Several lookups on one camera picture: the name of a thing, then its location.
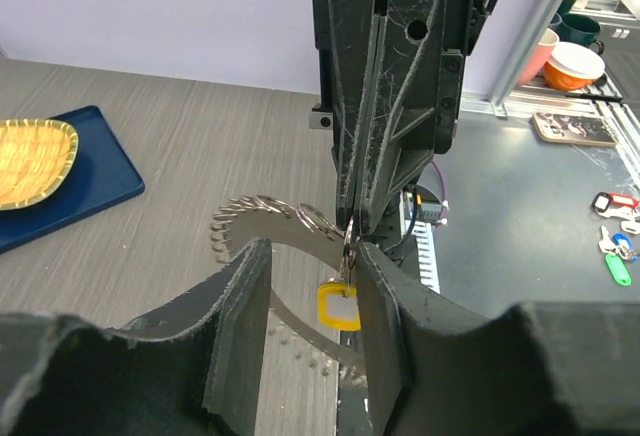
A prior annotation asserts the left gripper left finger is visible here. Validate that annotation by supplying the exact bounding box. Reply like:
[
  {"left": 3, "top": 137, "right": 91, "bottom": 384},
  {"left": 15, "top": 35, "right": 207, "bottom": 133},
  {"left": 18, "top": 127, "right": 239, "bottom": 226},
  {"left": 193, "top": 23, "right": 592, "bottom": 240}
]
[{"left": 1, "top": 239, "right": 272, "bottom": 435}]

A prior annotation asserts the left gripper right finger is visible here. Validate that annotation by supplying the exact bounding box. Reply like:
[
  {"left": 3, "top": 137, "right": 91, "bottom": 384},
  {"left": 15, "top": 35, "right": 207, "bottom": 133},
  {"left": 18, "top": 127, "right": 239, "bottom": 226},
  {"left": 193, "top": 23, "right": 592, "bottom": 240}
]
[{"left": 355, "top": 243, "right": 639, "bottom": 435}]

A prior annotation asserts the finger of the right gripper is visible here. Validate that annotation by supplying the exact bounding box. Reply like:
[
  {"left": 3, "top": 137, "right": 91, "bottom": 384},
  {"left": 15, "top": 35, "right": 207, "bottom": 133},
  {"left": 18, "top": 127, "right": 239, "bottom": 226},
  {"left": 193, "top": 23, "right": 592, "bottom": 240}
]
[
  {"left": 352, "top": 0, "right": 446, "bottom": 234},
  {"left": 328, "top": 0, "right": 380, "bottom": 226}
]

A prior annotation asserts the yellow key tag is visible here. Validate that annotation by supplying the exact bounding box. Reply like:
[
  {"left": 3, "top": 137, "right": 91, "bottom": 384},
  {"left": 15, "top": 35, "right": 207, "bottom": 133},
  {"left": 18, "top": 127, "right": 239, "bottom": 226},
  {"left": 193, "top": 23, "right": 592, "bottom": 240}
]
[{"left": 317, "top": 280, "right": 361, "bottom": 332}]

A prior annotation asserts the silver keyring chain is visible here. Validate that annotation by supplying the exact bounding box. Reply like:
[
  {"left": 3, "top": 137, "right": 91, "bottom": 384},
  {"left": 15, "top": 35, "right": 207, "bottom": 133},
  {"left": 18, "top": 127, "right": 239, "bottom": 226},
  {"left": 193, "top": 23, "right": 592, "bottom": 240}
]
[{"left": 208, "top": 194, "right": 369, "bottom": 390}]

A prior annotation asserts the green key tag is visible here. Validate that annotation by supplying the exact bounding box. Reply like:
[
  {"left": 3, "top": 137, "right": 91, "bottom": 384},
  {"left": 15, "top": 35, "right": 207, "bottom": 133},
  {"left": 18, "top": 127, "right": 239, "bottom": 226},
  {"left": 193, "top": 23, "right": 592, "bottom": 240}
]
[{"left": 604, "top": 253, "right": 632, "bottom": 287}]

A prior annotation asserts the pink cup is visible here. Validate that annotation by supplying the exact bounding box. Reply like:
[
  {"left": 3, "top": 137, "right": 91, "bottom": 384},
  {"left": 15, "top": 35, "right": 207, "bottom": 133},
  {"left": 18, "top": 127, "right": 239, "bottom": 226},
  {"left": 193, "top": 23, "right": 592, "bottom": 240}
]
[{"left": 516, "top": 28, "right": 559, "bottom": 86}]

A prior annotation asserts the patterned phone case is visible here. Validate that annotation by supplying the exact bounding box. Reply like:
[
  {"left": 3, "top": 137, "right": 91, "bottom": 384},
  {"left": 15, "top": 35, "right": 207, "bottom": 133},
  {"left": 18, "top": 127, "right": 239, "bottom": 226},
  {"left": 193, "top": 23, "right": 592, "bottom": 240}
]
[{"left": 531, "top": 113, "right": 617, "bottom": 148}]

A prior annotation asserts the orange white bowl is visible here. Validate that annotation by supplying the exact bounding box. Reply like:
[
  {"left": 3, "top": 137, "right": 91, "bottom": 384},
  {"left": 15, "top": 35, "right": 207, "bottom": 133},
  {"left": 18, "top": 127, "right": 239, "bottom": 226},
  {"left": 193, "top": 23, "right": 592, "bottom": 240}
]
[{"left": 543, "top": 42, "right": 605, "bottom": 92}]

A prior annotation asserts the dark green mug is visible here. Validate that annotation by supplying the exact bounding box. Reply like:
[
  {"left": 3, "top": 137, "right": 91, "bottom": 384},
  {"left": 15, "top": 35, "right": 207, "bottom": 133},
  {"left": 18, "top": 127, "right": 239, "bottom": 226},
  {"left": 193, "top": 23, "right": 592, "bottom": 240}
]
[{"left": 556, "top": 13, "right": 605, "bottom": 55}]

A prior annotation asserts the red key tag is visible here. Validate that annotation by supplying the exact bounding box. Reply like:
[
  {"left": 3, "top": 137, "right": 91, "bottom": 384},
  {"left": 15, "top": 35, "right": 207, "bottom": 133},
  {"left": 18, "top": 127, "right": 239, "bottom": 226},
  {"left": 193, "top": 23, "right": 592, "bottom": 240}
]
[{"left": 591, "top": 192, "right": 639, "bottom": 214}]

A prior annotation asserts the dark blue tray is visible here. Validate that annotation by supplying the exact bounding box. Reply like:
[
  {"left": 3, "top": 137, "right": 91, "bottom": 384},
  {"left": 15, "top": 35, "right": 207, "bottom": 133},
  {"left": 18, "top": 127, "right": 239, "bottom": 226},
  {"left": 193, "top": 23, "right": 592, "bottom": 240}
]
[{"left": 1, "top": 106, "right": 145, "bottom": 253}]

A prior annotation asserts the yellow woven bamboo tray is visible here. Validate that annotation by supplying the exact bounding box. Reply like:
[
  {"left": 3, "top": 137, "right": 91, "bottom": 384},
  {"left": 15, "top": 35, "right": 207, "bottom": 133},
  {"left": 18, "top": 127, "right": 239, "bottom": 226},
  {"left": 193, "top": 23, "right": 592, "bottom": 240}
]
[{"left": 1, "top": 119, "right": 79, "bottom": 211}]

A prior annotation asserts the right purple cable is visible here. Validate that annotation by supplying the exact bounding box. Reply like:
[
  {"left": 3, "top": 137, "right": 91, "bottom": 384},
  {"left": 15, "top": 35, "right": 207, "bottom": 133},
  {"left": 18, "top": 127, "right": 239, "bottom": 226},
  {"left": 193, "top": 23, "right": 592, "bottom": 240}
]
[{"left": 430, "top": 158, "right": 450, "bottom": 212}]

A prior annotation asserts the slotted cable duct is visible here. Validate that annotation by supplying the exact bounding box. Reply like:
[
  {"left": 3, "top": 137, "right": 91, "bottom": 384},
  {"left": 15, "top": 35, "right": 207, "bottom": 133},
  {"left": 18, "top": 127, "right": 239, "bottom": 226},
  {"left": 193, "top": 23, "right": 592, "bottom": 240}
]
[{"left": 412, "top": 221, "right": 440, "bottom": 293}]

